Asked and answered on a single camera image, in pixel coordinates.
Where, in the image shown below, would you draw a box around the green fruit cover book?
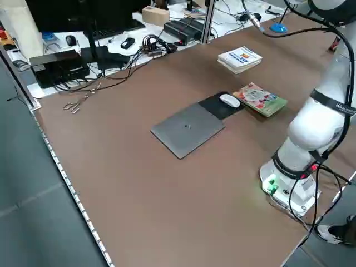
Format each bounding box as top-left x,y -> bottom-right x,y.
232,82 -> 289,118

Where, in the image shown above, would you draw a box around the grey closed laptop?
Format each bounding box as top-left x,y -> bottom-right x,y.
150,102 -> 226,160

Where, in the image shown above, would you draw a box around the white blue cover book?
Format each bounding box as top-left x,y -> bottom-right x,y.
217,46 -> 263,75

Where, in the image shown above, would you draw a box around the stack of small books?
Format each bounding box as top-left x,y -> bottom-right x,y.
182,7 -> 207,19

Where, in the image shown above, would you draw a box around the black mouse mat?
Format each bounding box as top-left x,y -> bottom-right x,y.
197,91 -> 246,121

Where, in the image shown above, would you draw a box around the white computer mouse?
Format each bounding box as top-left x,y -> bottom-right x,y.
219,93 -> 241,108

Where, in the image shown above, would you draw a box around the black ribbed power supply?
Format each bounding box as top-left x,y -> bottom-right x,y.
163,21 -> 202,46
177,18 -> 206,32

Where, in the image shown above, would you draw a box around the silver metal scissors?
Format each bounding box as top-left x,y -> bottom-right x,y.
62,82 -> 101,115

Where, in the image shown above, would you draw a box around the small black device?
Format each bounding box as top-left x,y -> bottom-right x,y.
120,37 -> 136,50

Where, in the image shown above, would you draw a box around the black monitor stand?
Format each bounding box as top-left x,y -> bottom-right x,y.
80,27 -> 131,71

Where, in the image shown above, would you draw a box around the wooden box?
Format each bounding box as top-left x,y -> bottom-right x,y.
142,6 -> 171,27

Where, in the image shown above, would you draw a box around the black keyboard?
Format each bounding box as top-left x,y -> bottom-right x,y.
92,19 -> 146,40

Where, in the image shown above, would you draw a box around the black equipment box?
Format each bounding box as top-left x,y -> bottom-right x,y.
29,49 -> 91,90

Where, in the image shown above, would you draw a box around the black computer monitor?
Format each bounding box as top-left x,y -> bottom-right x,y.
24,0 -> 135,33

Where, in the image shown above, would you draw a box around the cable hub with plugs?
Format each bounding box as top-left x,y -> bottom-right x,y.
142,34 -> 179,58

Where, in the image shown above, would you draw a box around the aluminium frame post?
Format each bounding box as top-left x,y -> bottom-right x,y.
200,0 -> 217,45

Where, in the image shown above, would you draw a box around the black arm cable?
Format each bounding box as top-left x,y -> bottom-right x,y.
241,0 -> 356,231

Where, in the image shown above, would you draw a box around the aluminium frame rail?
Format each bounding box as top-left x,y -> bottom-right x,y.
0,44 -> 42,112

